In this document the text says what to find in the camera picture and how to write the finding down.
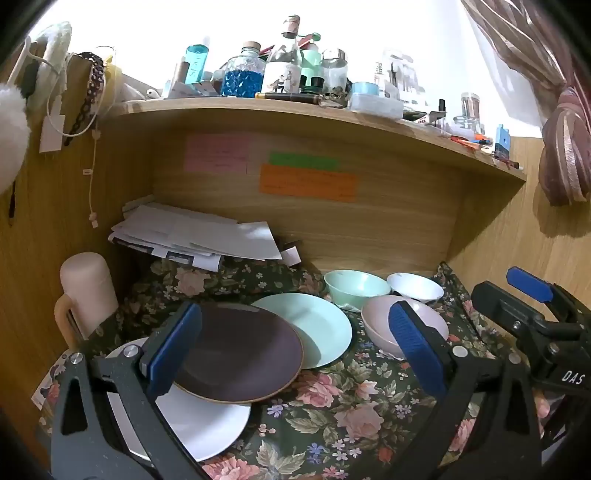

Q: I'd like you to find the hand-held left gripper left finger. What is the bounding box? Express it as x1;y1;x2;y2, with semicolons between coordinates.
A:
50;302;218;480

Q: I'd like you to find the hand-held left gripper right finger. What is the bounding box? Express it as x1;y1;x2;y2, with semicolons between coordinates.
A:
388;299;543;480

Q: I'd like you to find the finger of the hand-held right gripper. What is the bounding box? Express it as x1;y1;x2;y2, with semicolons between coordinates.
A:
471;281;583;365
505;266;591;333

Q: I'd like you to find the pink bowl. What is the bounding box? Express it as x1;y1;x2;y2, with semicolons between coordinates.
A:
361;295;450;361

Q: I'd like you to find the dark brown plate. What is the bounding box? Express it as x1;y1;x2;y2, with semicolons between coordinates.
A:
173;302;305;406

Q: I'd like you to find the white bowl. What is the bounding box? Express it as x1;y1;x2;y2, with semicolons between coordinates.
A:
386;272;445;305

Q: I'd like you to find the white plate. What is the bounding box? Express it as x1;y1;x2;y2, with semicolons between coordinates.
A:
104;337;252;463

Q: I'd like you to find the mint green bowl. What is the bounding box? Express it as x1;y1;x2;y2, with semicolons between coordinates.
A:
323;270;392;311

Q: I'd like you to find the mint green plate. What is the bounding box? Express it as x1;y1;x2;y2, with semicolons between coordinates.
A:
252;293;354;370

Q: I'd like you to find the dark green floral cloth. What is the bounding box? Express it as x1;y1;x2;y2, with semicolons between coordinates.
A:
39;256;568;480

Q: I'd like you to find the beige insulated mug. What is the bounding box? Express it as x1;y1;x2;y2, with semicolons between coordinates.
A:
54;252;120;352

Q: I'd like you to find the stack of white papers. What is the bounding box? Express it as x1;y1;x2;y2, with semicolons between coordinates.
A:
108;194;283;273

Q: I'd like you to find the printed sticker card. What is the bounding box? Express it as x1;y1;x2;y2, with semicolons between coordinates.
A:
31;355;70;409

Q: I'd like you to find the small clear glass jar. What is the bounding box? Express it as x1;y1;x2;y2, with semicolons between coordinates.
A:
455;92;485;134

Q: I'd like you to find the orange paper note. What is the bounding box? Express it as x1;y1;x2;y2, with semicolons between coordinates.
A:
259;164;359;203

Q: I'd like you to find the pink paper note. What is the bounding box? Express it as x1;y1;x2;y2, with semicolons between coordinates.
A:
185;134;252;175

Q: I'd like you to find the green paper note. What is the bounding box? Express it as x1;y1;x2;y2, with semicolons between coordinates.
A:
269;151;341;171

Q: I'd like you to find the striped pink curtain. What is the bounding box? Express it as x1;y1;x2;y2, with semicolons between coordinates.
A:
462;0;591;206

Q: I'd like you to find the clear plastic box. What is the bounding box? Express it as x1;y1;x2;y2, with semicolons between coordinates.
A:
346;95;404;120

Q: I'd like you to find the white paper tag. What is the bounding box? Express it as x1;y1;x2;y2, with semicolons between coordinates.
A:
39;88;65;154

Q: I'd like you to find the light blue tape roll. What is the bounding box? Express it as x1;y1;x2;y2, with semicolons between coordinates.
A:
351;82;386;99

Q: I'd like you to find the black lace headband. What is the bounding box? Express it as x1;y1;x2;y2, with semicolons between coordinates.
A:
62;52;107;147

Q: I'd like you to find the white fluffy ball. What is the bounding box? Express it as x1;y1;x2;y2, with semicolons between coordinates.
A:
0;83;31;195

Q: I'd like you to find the black tube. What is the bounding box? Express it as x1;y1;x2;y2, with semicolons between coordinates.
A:
255;92;321;104

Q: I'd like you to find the glass bottle with blue beads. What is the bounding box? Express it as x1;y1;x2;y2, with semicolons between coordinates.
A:
222;41;266;99

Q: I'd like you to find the teal liquid bottle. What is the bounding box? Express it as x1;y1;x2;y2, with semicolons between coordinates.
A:
185;44;211;85

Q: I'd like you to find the clear glass jar with lid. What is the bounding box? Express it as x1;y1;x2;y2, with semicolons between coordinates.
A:
321;48;348;95

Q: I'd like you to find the mint green jar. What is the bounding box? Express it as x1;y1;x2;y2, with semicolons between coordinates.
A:
302;46;321;86

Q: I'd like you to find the clear glass bottle with cork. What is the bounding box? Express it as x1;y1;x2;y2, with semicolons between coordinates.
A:
263;15;303;93

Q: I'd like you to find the white fluffy headband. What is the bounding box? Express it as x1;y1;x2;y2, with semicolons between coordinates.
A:
25;21;72;116

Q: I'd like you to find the white beaded cord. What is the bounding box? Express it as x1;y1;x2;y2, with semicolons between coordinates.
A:
83;69;108;229

